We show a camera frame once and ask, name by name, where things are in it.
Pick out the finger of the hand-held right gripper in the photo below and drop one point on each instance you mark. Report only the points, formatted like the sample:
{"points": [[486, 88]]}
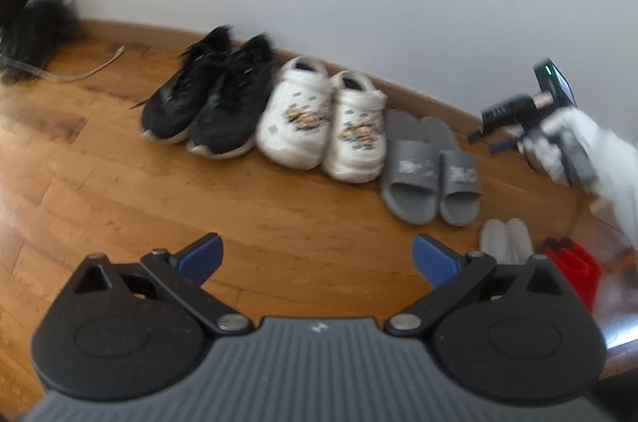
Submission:
{"points": [[481, 134], [503, 146]]}

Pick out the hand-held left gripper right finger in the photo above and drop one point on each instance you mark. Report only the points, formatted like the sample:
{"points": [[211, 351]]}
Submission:
{"points": [[438, 260]]}

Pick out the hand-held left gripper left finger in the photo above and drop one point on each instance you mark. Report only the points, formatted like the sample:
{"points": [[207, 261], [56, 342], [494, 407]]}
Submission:
{"points": [[202, 255]]}

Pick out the grey slide sandal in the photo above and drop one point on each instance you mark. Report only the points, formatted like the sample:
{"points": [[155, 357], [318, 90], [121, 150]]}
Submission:
{"points": [[458, 203], [408, 198]]}

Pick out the white clog with charms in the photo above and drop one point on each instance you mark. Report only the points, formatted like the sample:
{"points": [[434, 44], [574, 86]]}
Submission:
{"points": [[294, 138], [354, 153]]}

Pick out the black sneaker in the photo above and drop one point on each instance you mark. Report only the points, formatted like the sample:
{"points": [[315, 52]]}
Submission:
{"points": [[174, 103], [229, 113]]}

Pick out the person's right hand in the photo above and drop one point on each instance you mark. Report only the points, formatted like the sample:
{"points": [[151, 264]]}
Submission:
{"points": [[578, 123]]}

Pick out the red fabric item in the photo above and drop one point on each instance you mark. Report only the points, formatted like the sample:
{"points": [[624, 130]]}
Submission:
{"points": [[578, 272]]}

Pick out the black bag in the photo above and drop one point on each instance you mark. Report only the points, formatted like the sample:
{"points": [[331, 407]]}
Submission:
{"points": [[25, 3]]}

